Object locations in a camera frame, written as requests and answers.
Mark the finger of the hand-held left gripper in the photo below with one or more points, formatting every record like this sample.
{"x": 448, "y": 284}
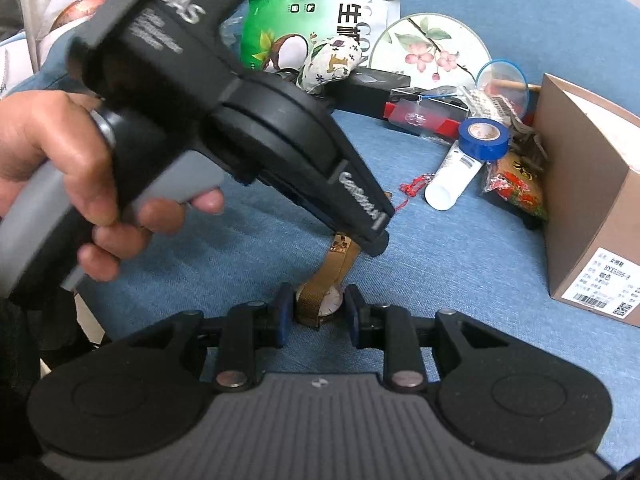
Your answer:
{"x": 350, "y": 190}

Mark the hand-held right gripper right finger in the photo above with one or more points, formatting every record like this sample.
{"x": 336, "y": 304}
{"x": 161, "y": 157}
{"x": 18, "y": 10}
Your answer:
{"x": 352, "y": 317}

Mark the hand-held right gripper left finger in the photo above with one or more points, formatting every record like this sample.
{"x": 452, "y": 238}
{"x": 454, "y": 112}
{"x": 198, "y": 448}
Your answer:
{"x": 286, "y": 317}

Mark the gold mesh band watch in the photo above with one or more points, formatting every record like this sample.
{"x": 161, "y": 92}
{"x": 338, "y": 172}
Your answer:
{"x": 327, "y": 300}

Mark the brown cardboard box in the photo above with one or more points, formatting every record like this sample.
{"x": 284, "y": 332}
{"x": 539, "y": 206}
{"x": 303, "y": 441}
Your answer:
{"x": 590, "y": 185}

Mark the person's left hand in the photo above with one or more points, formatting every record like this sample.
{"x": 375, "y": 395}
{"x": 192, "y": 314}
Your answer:
{"x": 45, "y": 135}

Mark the clear plastic bag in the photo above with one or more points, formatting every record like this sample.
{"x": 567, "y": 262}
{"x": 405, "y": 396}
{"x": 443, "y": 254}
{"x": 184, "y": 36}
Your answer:
{"x": 232, "y": 30}

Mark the red tassel knot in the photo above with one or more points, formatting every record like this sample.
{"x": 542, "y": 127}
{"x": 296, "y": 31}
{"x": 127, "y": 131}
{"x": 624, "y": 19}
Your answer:
{"x": 417, "y": 185}

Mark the green coconut snack bag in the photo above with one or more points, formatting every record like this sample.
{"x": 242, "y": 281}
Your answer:
{"x": 280, "y": 25}

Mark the white tube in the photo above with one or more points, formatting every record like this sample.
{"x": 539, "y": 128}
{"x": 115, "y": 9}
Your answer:
{"x": 450, "y": 180}

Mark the blue fabric chair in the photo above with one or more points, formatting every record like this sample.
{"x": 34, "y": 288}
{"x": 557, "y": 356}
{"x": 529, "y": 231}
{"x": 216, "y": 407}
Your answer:
{"x": 200, "y": 260}

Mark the black box with emblem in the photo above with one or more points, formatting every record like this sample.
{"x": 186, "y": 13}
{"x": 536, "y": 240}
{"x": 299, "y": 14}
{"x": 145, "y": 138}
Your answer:
{"x": 370, "y": 80}

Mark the red box with clear emblem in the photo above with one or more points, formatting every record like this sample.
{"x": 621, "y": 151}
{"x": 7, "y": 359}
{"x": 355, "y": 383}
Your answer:
{"x": 440, "y": 120}

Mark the black open box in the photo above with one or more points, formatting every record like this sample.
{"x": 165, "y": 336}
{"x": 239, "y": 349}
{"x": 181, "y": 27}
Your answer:
{"x": 430, "y": 105}

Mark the blue tape roll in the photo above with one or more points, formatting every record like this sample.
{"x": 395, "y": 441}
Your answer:
{"x": 467, "y": 145}

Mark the floral fabric pouch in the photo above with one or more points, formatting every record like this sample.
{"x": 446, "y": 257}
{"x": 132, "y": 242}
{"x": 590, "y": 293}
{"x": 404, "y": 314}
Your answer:
{"x": 330, "y": 65}

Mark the round floral fan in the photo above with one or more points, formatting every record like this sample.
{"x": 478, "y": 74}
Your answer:
{"x": 425, "y": 50}

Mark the yellow red snack packet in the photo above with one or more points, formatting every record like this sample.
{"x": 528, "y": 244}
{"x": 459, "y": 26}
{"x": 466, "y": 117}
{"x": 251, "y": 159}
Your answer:
{"x": 515, "y": 185}

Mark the white pill blister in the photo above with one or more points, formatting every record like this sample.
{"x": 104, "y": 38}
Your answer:
{"x": 492, "y": 105}

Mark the blue rimmed clear round lid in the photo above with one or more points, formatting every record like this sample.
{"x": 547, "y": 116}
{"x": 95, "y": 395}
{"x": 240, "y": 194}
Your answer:
{"x": 505, "y": 72}

